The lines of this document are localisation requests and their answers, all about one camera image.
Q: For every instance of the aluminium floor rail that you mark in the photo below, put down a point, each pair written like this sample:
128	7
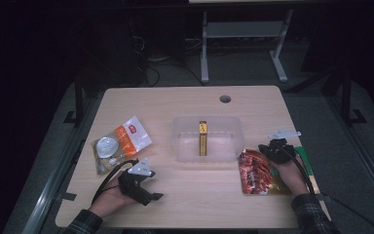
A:
366	156
52	188

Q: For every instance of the person's left hand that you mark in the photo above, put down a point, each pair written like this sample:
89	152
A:
110	198

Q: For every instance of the white orange food pouch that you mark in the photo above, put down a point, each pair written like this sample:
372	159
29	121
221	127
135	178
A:
126	139

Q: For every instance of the clear plastic container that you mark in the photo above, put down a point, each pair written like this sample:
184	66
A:
222	143

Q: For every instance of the grey metal table frame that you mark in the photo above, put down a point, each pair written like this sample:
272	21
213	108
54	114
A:
243	29

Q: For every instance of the person's right hand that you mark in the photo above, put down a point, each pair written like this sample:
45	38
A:
290	178

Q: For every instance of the grey table edge clip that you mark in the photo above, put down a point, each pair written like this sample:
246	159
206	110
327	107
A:
324	197
67	196

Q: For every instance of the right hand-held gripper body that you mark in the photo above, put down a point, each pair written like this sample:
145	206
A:
282	152

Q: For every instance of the green red snack packet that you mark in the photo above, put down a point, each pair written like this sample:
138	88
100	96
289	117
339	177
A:
254	172

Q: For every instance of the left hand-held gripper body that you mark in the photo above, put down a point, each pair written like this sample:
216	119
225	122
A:
133	187

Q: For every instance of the small narrow carton box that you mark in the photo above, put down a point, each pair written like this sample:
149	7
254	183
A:
203	139

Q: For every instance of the black metal stand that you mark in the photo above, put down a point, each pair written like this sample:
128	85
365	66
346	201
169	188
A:
346	97
79	97

